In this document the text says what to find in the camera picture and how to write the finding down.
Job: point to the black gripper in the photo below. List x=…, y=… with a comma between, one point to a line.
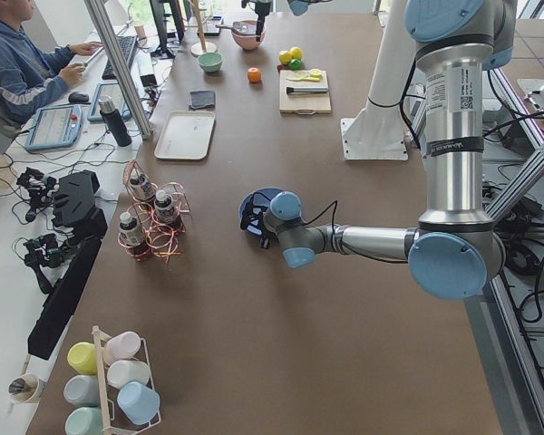
x=256, y=216

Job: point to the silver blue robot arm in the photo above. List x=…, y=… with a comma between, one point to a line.
x=453, y=252

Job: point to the blue plate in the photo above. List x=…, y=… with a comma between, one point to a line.
x=270, y=192

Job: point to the dark bottle middle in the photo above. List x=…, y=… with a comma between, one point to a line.
x=165, y=209

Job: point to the dark bottle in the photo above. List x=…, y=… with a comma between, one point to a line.
x=141, y=187
x=132, y=236
x=165, y=209

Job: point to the beige plastic tray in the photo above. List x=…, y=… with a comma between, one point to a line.
x=185, y=135

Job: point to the dark bottle back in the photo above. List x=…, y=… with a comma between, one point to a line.
x=141, y=187

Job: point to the dark bottle front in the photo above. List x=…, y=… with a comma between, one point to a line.
x=132, y=236

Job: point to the dark grey cloth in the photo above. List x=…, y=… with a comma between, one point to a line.
x=205, y=99

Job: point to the wooden cutting board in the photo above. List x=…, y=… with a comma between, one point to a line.
x=303, y=104

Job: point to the orange fruit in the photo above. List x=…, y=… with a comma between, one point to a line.
x=254, y=75

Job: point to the sliced lemon pieces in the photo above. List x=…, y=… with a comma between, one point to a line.
x=313, y=75

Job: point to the green bowl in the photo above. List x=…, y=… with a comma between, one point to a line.
x=210, y=62

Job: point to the black water bottle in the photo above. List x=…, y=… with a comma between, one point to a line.
x=114, y=121

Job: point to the yellow lemon left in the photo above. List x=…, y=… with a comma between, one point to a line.
x=285, y=57

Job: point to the yellow lemon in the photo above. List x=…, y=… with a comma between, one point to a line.
x=285, y=57
x=296, y=52

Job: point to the yellow lemon right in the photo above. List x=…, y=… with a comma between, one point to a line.
x=296, y=52

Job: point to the pink cup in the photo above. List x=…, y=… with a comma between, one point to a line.
x=120, y=347

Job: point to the wooden mug tree stand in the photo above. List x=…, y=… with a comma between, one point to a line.
x=203, y=46

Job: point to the pink bowl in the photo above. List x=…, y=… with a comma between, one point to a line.
x=244, y=34

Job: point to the white cup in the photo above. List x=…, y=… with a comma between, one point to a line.
x=124, y=371

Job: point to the light blue cup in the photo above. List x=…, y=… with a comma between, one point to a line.
x=138, y=402

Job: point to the black computer mouse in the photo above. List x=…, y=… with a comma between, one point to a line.
x=78, y=98

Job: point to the yellow cup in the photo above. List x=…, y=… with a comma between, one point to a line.
x=82, y=358

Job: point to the blue teach pendant left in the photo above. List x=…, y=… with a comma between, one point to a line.
x=55, y=127

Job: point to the grey cup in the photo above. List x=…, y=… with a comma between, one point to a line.
x=82, y=391

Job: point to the pale green cup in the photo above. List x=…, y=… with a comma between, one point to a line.
x=84, y=421

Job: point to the seated person blue hoodie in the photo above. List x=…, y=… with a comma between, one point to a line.
x=29, y=78

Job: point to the paper cup with tools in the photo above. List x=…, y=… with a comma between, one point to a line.
x=27, y=388

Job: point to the copper wire bottle basket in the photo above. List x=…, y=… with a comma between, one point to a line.
x=162, y=240

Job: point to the black handled knife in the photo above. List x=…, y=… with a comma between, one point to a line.
x=306, y=90

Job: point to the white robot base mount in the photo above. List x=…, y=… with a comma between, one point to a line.
x=377, y=132

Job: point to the white wire cup rack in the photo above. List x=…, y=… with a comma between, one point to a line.
x=114, y=421

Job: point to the aluminium frame post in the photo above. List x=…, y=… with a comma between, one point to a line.
x=105, y=30

